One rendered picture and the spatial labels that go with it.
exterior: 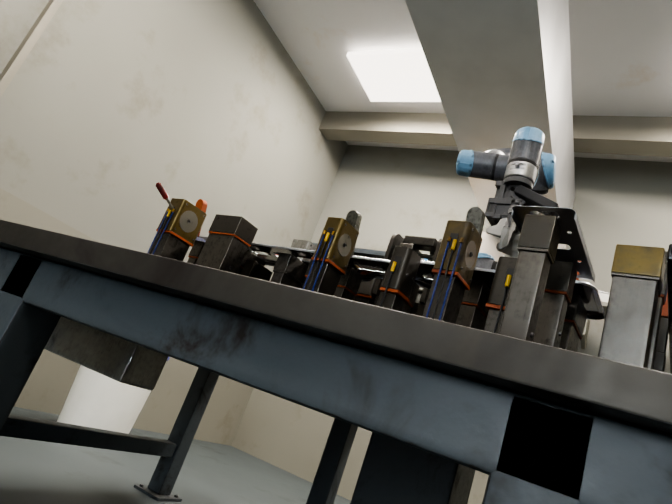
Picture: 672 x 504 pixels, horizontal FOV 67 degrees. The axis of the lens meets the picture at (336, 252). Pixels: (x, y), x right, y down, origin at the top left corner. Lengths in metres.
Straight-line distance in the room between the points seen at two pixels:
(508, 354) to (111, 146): 3.40
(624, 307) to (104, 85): 3.26
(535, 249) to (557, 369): 0.41
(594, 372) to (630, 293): 0.60
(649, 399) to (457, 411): 0.16
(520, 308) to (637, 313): 0.29
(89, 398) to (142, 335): 2.48
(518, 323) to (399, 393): 0.33
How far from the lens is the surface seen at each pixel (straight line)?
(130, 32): 3.86
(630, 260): 1.10
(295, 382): 0.60
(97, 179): 3.66
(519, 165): 1.36
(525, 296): 0.84
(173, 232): 1.73
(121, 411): 3.24
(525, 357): 0.49
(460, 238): 1.09
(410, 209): 5.27
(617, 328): 1.05
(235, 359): 0.65
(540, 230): 0.88
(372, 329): 0.53
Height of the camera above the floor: 0.58
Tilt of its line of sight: 17 degrees up
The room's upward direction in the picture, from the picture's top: 20 degrees clockwise
